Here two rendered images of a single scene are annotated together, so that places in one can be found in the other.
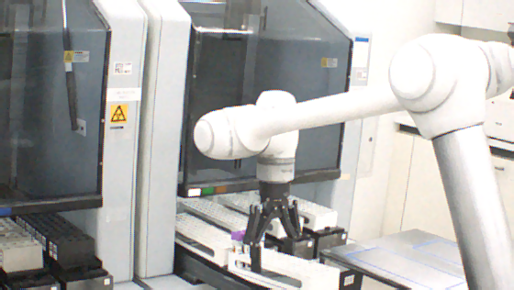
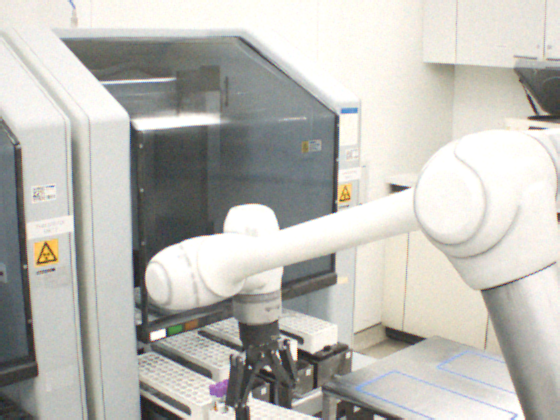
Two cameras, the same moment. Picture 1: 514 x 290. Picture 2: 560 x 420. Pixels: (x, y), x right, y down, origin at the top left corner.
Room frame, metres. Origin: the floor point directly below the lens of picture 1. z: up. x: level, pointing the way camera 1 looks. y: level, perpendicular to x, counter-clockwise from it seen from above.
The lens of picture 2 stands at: (0.39, 0.00, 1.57)
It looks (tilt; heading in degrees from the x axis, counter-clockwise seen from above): 12 degrees down; 358
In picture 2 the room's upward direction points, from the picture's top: 1 degrees clockwise
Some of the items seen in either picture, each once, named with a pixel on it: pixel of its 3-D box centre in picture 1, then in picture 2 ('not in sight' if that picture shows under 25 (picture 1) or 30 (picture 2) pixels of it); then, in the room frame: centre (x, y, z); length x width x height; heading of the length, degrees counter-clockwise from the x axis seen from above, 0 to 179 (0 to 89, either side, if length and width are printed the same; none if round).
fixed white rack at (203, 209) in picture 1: (219, 222); (195, 357); (2.10, 0.13, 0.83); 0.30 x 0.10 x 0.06; 44
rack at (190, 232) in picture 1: (201, 239); (174, 389); (1.92, 0.16, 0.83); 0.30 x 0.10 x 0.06; 44
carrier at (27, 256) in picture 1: (21, 258); not in sight; (1.54, 0.57, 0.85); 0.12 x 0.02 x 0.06; 134
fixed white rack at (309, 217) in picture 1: (293, 211); (283, 327); (2.31, -0.09, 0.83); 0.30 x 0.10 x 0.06; 44
